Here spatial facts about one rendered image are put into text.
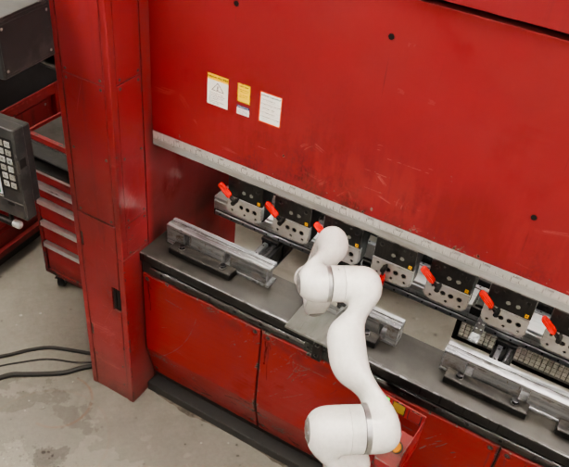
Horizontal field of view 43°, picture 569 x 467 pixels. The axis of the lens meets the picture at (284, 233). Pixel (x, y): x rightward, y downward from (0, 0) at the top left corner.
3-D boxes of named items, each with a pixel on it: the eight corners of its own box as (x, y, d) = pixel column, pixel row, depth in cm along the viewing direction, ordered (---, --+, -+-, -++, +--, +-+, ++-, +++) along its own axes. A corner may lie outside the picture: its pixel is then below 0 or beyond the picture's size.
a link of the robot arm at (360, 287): (333, 460, 177) (397, 458, 179) (342, 449, 166) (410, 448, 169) (317, 276, 201) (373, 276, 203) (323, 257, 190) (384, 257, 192)
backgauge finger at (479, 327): (455, 337, 256) (458, 327, 253) (477, 296, 275) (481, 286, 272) (486, 351, 252) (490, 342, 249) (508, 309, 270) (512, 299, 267)
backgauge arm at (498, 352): (473, 392, 269) (483, 367, 260) (519, 296, 314) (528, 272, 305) (493, 401, 266) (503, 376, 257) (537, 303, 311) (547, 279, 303)
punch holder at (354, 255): (319, 251, 258) (324, 214, 248) (329, 239, 264) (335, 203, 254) (356, 267, 253) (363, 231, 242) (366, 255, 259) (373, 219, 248)
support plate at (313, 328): (284, 327, 252) (284, 325, 252) (319, 285, 271) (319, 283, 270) (329, 348, 246) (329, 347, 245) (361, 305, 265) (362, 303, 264)
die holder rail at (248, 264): (167, 241, 302) (166, 223, 296) (175, 234, 306) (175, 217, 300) (268, 288, 284) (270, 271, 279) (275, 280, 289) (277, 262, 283)
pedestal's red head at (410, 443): (346, 448, 254) (353, 416, 243) (368, 419, 265) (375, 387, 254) (396, 479, 246) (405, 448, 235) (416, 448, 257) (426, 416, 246)
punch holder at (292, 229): (271, 231, 265) (274, 195, 255) (283, 220, 271) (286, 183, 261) (307, 246, 260) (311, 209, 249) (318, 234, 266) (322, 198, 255)
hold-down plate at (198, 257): (168, 253, 296) (168, 246, 294) (176, 246, 300) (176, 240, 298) (228, 281, 286) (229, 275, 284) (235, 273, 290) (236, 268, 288)
